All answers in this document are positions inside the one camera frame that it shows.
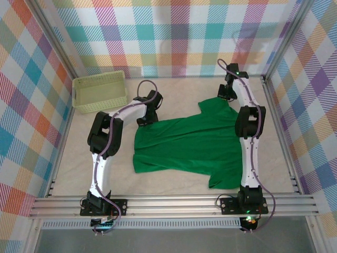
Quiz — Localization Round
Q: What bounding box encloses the green t-shirt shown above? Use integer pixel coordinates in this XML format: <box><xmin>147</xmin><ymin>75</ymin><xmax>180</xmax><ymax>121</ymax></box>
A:
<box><xmin>132</xmin><ymin>96</ymin><xmax>244</xmax><ymax>190</ymax></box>

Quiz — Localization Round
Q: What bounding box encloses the light green plastic basket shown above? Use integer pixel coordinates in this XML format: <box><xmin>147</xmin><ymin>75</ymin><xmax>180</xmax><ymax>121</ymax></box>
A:
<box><xmin>72</xmin><ymin>70</ymin><xmax>129</xmax><ymax>115</ymax></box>

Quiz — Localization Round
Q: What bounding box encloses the left controller board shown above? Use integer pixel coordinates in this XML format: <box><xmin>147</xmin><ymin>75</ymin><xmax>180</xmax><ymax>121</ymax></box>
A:
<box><xmin>91</xmin><ymin>217</ymin><xmax>116</xmax><ymax>230</ymax></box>

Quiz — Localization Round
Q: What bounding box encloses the controller board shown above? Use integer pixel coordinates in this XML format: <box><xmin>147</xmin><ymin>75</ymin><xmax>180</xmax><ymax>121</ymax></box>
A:
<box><xmin>91</xmin><ymin>217</ymin><xmax>116</xmax><ymax>230</ymax></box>
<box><xmin>241</xmin><ymin>215</ymin><xmax>258</xmax><ymax>230</ymax></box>

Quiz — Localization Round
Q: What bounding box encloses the right controller board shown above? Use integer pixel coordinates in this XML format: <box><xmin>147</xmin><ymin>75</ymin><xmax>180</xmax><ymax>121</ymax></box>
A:
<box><xmin>241</xmin><ymin>215</ymin><xmax>258</xmax><ymax>230</ymax></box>

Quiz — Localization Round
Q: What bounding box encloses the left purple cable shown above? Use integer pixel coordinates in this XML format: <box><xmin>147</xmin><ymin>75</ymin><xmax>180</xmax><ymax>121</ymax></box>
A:
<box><xmin>93</xmin><ymin>80</ymin><xmax>159</xmax><ymax>235</ymax></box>

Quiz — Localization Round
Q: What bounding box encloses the purple cable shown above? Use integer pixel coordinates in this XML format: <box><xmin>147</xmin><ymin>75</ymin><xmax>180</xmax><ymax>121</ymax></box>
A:
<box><xmin>217</xmin><ymin>59</ymin><xmax>276</xmax><ymax>234</ymax></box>
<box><xmin>93</xmin><ymin>80</ymin><xmax>159</xmax><ymax>235</ymax></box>

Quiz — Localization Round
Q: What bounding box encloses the right aluminium side rail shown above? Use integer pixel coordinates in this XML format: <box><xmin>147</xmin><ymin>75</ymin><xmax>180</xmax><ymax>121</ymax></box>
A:
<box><xmin>262</xmin><ymin>76</ymin><xmax>303</xmax><ymax>195</ymax></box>

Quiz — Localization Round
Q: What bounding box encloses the aluminium side rail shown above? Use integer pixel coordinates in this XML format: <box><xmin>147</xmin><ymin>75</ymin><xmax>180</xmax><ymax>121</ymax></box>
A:
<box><xmin>45</xmin><ymin>106</ymin><xmax>77</xmax><ymax>198</ymax></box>
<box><xmin>262</xmin><ymin>76</ymin><xmax>303</xmax><ymax>195</ymax></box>

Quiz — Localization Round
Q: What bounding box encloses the right aluminium frame post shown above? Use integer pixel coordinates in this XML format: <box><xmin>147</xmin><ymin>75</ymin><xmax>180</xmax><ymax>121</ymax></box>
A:
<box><xmin>263</xmin><ymin>0</ymin><xmax>314</xmax><ymax>81</ymax></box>

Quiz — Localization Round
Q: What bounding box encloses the aluminium frame post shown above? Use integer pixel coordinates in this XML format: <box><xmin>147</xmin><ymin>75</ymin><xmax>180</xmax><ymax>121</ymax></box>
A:
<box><xmin>263</xmin><ymin>0</ymin><xmax>314</xmax><ymax>81</ymax></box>
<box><xmin>31</xmin><ymin>0</ymin><xmax>80</xmax><ymax>80</ymax></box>

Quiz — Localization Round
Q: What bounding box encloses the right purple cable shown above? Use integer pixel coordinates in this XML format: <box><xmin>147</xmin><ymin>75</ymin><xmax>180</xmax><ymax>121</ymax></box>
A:
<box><xmin>217</xmin><ymin>59</ymin><xmax>276</xmax><ymax>234</ymax></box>

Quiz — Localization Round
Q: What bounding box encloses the aluminium mounting rail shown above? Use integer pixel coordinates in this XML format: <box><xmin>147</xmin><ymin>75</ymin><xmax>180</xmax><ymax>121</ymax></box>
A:
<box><xmin>28</xmin><ymin>194</ymin><xmax>321</xmax><ymax>219</ymax></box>

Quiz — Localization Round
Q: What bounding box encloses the left aluminium side rail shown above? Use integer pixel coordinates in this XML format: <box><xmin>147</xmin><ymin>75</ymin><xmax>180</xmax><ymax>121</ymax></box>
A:
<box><xmin>45</xmin><ymin>106</ymin><xmax>77</xmax><ymax>198</ymax></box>

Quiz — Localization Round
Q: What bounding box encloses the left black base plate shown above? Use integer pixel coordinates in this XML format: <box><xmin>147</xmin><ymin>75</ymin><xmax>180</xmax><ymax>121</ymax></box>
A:
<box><xmin>80</xmin><ymin>199</ymin><xmax>128</xmax><ymax>217</ymax></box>

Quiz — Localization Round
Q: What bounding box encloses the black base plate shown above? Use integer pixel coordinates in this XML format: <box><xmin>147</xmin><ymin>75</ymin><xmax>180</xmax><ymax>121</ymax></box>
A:
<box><xmin>220</xmin><ymin>196</ymin><xmax>269</xmax><ymax>216</ymax></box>
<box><xmin>80</xmin><ymin>199</ymin><xmax>128</xmax><ymax>217</ymax></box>

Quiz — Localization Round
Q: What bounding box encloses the slotted grey cable duct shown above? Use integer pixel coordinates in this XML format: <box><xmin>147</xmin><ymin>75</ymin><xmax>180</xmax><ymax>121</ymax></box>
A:
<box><xmin>42</xmin><ymin>220</ymin><xmax>242</xmax><ymax>230</ymax></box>

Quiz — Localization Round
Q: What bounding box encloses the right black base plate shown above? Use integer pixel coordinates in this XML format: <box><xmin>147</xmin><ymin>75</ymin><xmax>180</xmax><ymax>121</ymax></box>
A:
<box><xmin>220</xmin><ymin>196</ymin><xmax>269</xmax><ymax>216</ymax></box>

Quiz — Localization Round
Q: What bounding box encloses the left aluminium frame post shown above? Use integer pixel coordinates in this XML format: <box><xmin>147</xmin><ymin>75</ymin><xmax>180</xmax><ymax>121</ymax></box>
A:
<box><xmin>31</xmin><ymin>0</ymin><xmax>80</xmax><ymax>80</ymax></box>

